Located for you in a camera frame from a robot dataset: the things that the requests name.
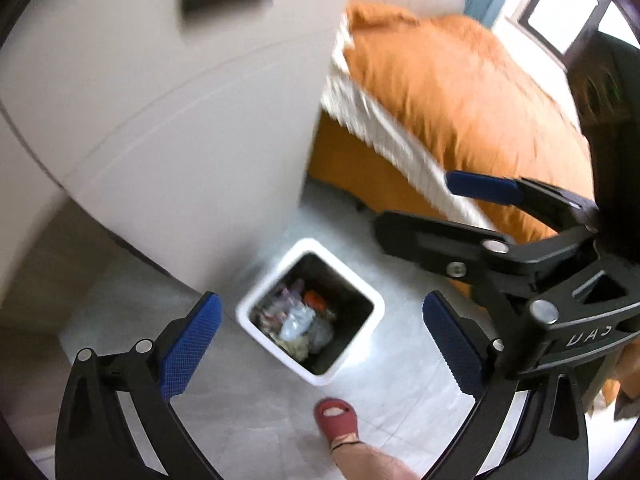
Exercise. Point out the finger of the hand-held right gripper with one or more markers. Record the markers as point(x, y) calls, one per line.
point(425, 237)
point(480, 187)

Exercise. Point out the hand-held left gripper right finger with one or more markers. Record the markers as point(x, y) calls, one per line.
point(450, 340)

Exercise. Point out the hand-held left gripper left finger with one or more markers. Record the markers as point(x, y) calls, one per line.
point(192, 345)

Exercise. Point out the white square trash bin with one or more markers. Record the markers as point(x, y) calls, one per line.
point(250, 312)

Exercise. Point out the clear bag of paper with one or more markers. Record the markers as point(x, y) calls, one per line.
point(295, 349)

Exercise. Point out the pink white packet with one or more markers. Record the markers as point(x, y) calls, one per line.
point(287, 296)

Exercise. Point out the bed with orange blanket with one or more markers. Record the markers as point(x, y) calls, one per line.
point(450, 85)

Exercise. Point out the clear crinkled plastic wrapper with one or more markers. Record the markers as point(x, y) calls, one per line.
point(305, 325)

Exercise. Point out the orange red wrapper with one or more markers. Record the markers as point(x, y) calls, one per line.
point(316, 299)

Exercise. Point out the red slipper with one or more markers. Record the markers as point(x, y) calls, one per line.
point(345, 425)

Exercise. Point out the person's foot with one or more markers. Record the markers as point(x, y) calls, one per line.
point(370, 465)

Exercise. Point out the bedside cabinet with shelves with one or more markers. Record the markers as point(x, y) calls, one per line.
point(150, 110)

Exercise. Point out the window with dark frame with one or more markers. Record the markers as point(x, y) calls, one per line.
point(560, 5)

